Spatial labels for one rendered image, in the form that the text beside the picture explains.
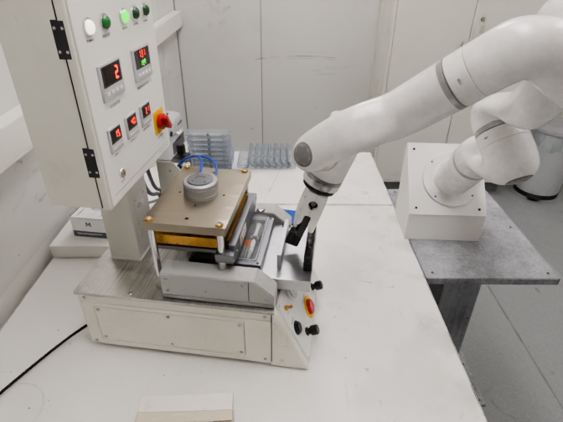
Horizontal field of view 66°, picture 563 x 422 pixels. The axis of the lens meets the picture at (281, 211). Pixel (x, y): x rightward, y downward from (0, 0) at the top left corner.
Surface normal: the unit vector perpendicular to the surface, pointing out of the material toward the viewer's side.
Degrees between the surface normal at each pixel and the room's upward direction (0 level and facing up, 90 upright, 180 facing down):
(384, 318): 0
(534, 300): 0
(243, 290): 90
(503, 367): 0
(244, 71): 90
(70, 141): 90
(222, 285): 90
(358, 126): 54
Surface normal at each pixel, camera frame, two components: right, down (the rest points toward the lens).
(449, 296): 0.00, 0.52
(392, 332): 0.01, -0.85
